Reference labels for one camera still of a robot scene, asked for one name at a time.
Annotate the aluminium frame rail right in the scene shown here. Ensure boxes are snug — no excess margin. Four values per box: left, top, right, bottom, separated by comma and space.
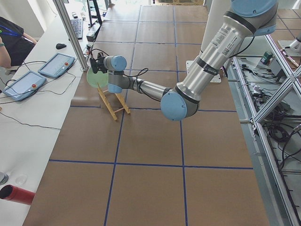
227, 29, 301, 226

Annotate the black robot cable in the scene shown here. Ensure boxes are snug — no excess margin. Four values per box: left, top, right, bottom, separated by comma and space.
90, 48, 150, 95

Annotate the far blue teach pendant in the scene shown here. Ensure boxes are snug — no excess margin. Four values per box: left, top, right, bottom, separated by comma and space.
38, 53, 75, 79

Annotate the blue teach pendant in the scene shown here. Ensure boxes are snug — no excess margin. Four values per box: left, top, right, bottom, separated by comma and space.
3, 71, 47, 101
38, 53, 75, 79

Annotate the black desk cable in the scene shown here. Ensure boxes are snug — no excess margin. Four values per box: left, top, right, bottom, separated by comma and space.
0, 110, 62, 130

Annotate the person in black shirt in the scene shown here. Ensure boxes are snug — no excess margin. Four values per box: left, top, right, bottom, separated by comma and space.
0, 17, 37, 69

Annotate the near blue teach pendant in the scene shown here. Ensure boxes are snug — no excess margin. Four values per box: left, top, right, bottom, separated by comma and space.
3, 71, 47, 101

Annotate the wooden dish rack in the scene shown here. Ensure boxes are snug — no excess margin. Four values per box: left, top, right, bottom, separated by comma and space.
97, 84, 131, 121

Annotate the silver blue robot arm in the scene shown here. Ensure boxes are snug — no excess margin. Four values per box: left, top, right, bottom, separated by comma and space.
90, 0, 278, 121

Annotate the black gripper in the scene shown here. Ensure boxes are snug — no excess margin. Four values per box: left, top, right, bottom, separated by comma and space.
96, 57, 106, 73

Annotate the mint green plate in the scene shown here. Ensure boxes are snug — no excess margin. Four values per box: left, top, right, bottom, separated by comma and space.
87, 68, 108, 88

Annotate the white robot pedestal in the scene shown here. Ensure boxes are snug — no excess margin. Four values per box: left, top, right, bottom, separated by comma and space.
184, 0, 231, 80

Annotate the aluminium frame post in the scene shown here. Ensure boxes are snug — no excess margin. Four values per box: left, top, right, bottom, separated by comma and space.
53, 0, 89, 72

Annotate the red cylinder tube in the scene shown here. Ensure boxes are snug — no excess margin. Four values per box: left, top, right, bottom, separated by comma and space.
0, 185, 35, 205

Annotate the black computer mouse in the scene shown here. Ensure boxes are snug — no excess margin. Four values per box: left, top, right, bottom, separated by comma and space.
55, 43, 66, 50

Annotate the black keyboard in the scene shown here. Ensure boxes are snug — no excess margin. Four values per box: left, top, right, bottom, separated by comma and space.
70, 18, 83, 40

